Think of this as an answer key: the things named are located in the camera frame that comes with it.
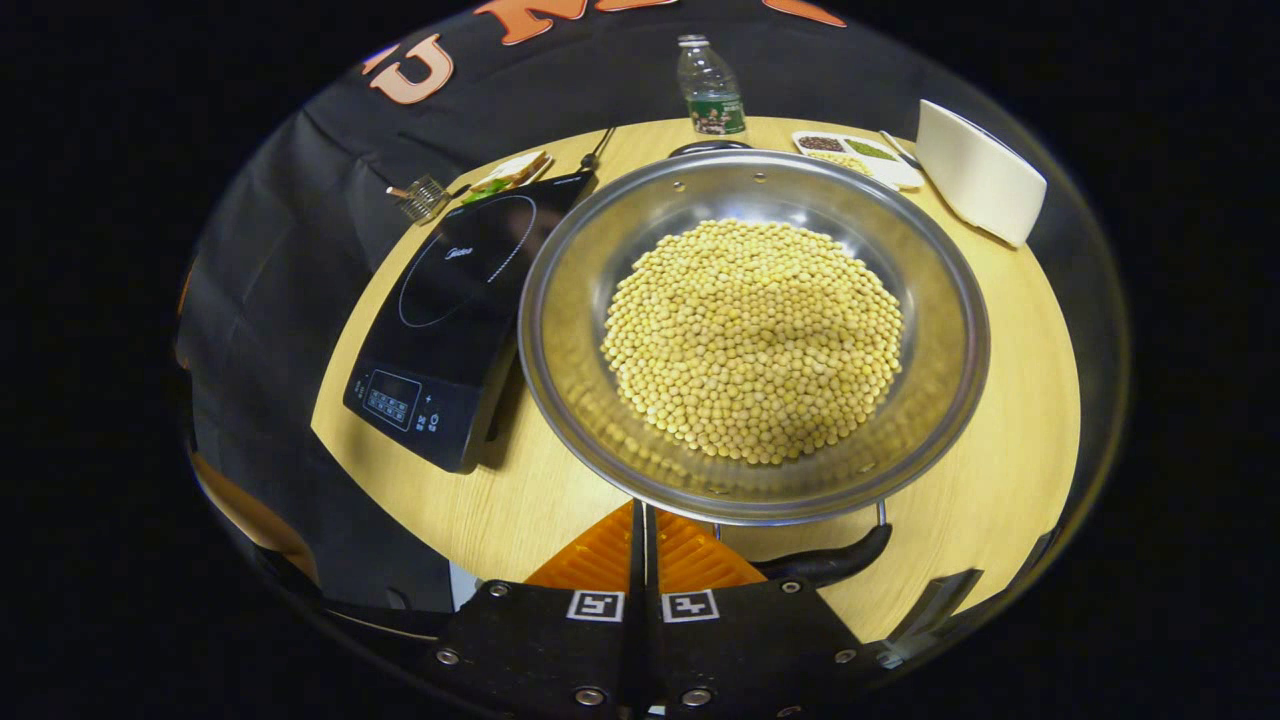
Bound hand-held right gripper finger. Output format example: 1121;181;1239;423
645;505;883;720
425;500;647;720

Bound large pile of yellow soybeans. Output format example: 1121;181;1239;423
600;218;906;466

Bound black induction cooktop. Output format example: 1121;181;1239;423
343;170;598;474

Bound stainless steel pot black handles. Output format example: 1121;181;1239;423
517;140;993;593

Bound small white plate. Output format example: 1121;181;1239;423
462;150;557;206

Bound sandwich with lettuce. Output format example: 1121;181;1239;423
465;150;551;204

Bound white divided dish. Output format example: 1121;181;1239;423
792;131;926;191

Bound clear plastic bottle green label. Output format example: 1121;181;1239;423
677;35;747;137

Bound black backdrop cloth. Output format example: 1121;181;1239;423
175;0;1131;613

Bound white toaster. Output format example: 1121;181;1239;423
915;100;1048;248

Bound small wire basket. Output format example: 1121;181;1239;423
387;174;471;223

